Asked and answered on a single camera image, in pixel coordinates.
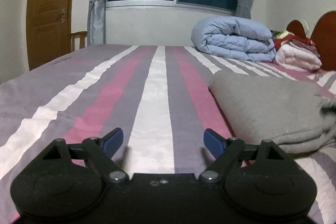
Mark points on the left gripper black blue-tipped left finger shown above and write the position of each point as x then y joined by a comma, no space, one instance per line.
100,152

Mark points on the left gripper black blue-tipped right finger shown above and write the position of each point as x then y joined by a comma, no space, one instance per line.
226,153

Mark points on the grey knit pants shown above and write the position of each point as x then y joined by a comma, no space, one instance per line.
293,114

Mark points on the striped purple pink bedsheet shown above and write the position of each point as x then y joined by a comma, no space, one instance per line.
157,95

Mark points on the folded light blue duvet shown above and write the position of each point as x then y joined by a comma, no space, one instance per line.
233,37

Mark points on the wooden chair by door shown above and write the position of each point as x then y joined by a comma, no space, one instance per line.
77,40

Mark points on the red folded cloth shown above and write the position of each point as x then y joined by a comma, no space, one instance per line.
282,37

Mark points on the folded pink white blanket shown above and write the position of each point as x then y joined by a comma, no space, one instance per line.
297,58

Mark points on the brown wooden door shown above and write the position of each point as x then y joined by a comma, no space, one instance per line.
48,27

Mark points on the red wooden headboard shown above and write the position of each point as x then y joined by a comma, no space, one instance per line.
324,37

